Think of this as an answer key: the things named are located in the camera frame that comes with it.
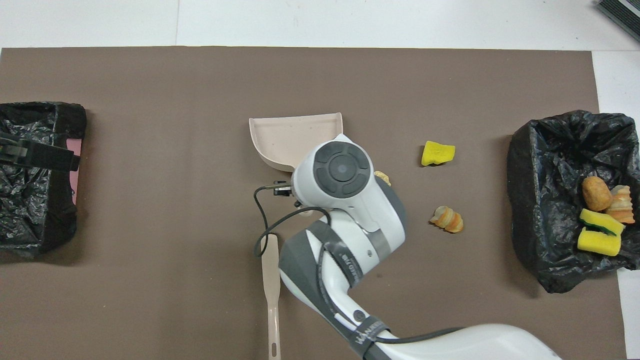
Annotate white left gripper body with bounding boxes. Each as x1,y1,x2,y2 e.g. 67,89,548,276
0,132,29,165

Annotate brown table mat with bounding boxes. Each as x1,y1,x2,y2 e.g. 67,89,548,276
0,46,628,360

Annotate grey ribbed metal block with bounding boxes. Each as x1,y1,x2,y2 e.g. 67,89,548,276
596,0,640,43

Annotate beige hand brush black bristles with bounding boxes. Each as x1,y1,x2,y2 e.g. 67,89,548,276
260,234,282,360

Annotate beige plastic dustpan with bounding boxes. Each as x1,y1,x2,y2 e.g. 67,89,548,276
248,112,344,173

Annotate brown toy bread roll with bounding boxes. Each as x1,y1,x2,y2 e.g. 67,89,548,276
581,176,613,212

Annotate orange toy croissant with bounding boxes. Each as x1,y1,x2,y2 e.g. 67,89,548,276
605,185,636,225
429,205,465,234

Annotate yellow green sponge piece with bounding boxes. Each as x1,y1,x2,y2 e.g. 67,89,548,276
579,208,626,237

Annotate black plastic trash bag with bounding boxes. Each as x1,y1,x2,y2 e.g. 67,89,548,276
506,109,640,294
0,101,88,260

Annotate pink plastic bin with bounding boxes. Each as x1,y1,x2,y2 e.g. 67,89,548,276
65,139,82,206

